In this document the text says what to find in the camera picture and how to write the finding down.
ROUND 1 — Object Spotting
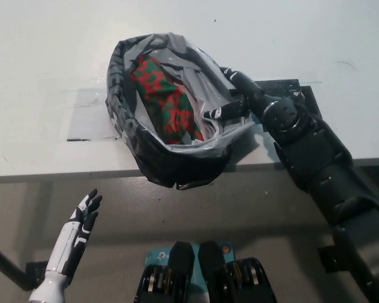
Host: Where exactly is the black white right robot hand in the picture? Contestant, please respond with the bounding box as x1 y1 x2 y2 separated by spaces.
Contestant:
203 65 274 128

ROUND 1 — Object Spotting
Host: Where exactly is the black diagonal table strut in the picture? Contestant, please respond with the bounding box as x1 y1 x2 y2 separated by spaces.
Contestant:
0 239 29 287

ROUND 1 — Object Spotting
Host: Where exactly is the clear tape patch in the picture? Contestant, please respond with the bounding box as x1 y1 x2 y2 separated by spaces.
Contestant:
66 88 121 142

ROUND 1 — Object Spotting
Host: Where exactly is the black square table mat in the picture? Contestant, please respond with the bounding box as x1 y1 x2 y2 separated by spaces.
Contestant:
254 78 322 127

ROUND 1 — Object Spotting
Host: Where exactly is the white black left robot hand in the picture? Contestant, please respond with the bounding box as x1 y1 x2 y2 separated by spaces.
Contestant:
45 188 103 279

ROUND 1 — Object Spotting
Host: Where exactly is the red green coffee bean bag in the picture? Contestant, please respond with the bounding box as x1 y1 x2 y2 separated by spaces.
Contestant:
129 55 205 145

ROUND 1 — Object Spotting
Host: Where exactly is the black plastic bag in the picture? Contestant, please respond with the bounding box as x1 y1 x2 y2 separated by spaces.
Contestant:
104 30 256 190

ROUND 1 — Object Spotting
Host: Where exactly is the black floor marker pad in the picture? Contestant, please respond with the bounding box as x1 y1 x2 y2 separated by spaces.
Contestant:
24 261 50 290
317 244 344 274

